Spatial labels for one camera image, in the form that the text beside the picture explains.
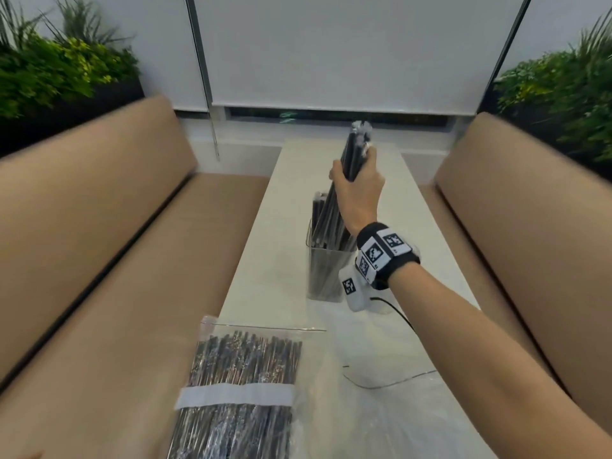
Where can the person's right hand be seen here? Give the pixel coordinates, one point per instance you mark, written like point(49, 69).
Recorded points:
point(357, 198)

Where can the person's right thumb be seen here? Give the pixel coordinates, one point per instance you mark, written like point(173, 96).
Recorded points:
point(370, 162)

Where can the bundle of black chopsticks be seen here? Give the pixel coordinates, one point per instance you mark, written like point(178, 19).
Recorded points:
point(348, 167)

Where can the person's right forearm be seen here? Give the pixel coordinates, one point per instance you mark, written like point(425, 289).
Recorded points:
point(483, 363)

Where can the black chopstick packets in holder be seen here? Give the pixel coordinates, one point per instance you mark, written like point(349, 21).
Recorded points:
point(319, 219)

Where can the black wristband with marker tags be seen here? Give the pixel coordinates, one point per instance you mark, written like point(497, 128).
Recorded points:
point(382, 250)

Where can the white roller blind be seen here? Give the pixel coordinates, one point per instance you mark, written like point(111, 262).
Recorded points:
point(354, 47)

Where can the clear plastic chopstick holder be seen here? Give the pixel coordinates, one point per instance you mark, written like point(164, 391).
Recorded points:
point(330, 274)

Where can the tan upholstered bench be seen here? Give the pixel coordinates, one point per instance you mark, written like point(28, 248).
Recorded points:
point(530, 234)
point(95, 262)

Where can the green potted plants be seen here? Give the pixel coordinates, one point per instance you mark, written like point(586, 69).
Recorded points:
point(569, 95)
point(52, 66)

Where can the bag of black chopsticks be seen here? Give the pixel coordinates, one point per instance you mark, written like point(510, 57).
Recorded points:
point(239, 377)

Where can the empty clear plastic bag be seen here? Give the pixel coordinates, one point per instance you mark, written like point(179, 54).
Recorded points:
point(377, 425)

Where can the dark planter box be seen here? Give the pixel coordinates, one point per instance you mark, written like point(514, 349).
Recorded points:
point(71, 117)

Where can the white wrist camera unit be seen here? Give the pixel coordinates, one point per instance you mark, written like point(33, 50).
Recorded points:
point(356, 293)

